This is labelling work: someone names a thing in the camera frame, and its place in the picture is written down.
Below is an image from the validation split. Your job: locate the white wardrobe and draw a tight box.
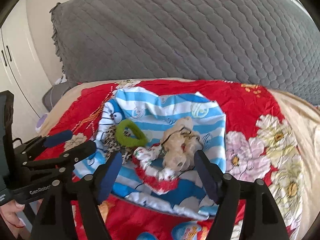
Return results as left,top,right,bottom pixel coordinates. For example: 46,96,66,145
1,0,52,141

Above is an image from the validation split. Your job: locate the grey bedside stool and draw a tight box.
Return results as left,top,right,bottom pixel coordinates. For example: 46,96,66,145
42,82,71,111

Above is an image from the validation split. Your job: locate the sheer cream scrunchie black trim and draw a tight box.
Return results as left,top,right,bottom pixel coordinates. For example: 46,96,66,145
160,116,203,172

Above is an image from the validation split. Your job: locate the purple white round object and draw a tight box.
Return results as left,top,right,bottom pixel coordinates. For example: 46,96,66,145
35,113,48,133

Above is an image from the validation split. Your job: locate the green fuzzy hair tie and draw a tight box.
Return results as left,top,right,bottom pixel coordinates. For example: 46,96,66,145
115,119,149,148

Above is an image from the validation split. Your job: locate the person's left hand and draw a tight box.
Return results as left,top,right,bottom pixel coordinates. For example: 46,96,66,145
1,200,33,233

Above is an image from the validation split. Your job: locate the blue striped cartoon cloth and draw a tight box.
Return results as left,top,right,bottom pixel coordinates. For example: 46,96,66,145
74,87,226,220

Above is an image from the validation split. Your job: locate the leopard print scrunchie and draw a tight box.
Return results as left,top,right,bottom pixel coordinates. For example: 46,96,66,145
104,125,133,164

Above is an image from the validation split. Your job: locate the King QQ Egg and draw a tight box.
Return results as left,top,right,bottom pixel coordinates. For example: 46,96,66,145
136,232,158,240
171,222,202,240

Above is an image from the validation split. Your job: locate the red white star scrunchie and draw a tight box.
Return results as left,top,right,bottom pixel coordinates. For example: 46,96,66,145
132,145,179,195

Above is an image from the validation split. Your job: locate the grey quilted pillow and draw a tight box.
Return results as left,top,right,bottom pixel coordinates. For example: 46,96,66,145
50,0,319,105

